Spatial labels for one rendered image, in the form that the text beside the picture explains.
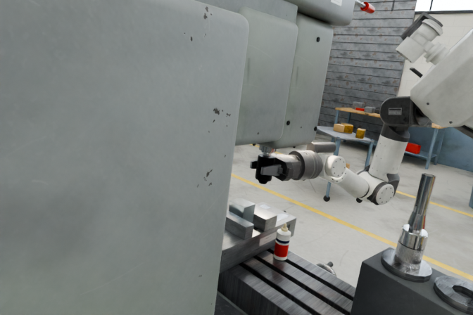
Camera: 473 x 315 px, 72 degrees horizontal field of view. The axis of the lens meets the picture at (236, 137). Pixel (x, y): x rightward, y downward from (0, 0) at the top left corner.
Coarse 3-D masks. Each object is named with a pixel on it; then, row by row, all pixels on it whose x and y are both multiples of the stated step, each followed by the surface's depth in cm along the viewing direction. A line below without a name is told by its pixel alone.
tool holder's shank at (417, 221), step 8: (424, 176) 60; (432, 176) 60; (424, 184) 60; (432, 184) 60; (424, 192) 60; (416, 200) 62; (424, 200) 61; (416, 208) 62; (424, 208) 61; (416, 216) 62; (424, 216) 61; (408, 224) 63; (416, 224) 61; (424, 224) 61; (416, 232) 62
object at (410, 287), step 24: (384, 264) 64; (360, 288) 66; (384, 288) 62; (408, 288) 59; (432, 288) 59; (456, 288) 59; (360, 312) 66; (384, 312) 62; (408, 312) 59; (432, 312) 56; (456, 312) 53
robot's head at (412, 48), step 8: (424, 24) 92; (416, 32) 93; (424, 32) 91; (432, 32) 91; (440, 32) 90; (408, 40) 93; (416, 40) 92; (424, 40) 92; (432, 40) 93; (400, 48) 95; (408, 48) 93; (416, 48) 92; (424, 48) 92; (432, 48) 91; (440, 48) 90; (408, 56) 93; (416, 56) 93; (424, 56) 94
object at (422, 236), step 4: (404, 228) 63; (404, 232) 63; (408, 232) 62; (412, 232) 62; (424, 232) 63; (408, 236) 62; (412, 236) 61; (416, 236) 61; (420, 236) 61; (424, 236) 61; (420, 240) 61; (424, 240) 61
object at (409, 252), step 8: (400, 232) 64; (400, 240) 63; (408, 240) 62; (416, 240) 61; (400, 248) 63; (408, 248) 62; (416, 248) 61; (424, 248) 62; (400, 256) 63; (408, 256) 62; (416, 256) 62; (400, 264) 63; (408, 264) 62; (416, 264) 62
